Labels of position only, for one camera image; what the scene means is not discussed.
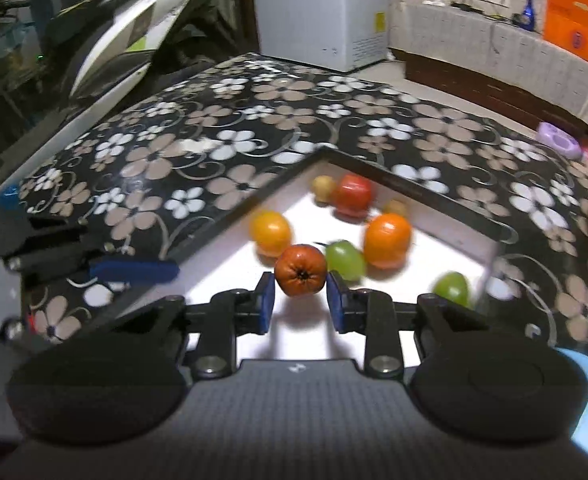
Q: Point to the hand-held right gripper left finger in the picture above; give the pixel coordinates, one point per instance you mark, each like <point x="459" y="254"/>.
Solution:
<point x="266" y="306"/>

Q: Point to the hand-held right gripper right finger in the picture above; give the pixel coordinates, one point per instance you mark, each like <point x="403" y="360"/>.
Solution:
<point x="336" y="306"/>

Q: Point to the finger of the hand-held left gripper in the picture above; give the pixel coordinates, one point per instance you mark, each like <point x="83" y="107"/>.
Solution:
<point x="8" y="199"/>
<point x="133" y="270"/>

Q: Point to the green tomato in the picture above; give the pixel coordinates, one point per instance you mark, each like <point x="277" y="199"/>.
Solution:
<point x="452" y="288"/>
<point x="346" y="260"/>

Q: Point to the brown-red round fruit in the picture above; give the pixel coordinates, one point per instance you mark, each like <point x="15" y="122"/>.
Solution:
<point x="299" y="270"/>

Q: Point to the black box with white inside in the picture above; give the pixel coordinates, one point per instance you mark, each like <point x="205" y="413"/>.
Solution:
<point x="218" y="285"/>

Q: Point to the yellow-orange orange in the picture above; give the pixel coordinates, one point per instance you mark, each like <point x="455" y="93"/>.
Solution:
<point x="272" y="232"/>

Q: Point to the large orange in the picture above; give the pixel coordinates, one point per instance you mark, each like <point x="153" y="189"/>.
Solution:
<point x="387" y="240"/>

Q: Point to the red tomato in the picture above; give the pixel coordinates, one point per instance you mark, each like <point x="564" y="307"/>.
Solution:
<point x="355" y="194"/>

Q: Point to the small brown round fruit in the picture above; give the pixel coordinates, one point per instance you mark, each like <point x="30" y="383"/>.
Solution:
<point x="396" y="208"/>

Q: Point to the small yellowish round fruit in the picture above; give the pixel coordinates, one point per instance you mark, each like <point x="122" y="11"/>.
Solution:
<point x="323" y="187"/>

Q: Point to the black floral tablecloth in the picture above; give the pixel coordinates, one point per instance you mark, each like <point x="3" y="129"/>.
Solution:
<point x="424" y="125"/>

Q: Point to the white and black scooter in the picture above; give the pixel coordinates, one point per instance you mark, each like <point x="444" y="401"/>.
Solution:
<point x="123" y="25"/>

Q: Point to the dark wooden low cabinet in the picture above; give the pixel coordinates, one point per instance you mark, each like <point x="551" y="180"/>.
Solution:
<point x="474" y="82"/>

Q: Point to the purple plastic toy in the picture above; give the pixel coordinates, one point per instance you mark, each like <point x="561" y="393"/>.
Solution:
<point x="556" y="140"/>

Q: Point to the white chest freezer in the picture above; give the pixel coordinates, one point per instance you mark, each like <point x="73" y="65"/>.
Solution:
<point x="314" y="10"/>

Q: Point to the white lace cabinet cloth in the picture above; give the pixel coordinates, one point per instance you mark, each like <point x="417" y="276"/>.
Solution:
<point x="474" y="35"/>

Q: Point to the blue glass bottle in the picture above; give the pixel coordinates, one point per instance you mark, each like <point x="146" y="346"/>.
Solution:
<point x="528" y="10"/>

